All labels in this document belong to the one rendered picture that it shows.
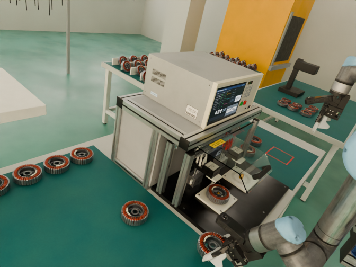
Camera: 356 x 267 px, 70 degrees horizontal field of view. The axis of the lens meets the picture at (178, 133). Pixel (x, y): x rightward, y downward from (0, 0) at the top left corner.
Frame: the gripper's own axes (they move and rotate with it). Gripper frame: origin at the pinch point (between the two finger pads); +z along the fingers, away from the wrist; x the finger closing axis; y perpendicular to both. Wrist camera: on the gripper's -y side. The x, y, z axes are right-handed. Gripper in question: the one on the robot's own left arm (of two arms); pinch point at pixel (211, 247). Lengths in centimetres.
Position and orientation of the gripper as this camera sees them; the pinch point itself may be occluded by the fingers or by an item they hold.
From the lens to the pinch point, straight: 103.6
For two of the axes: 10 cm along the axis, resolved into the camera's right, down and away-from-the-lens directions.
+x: 6.4, -2.6, 7.2
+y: 5.4, 8.2, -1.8
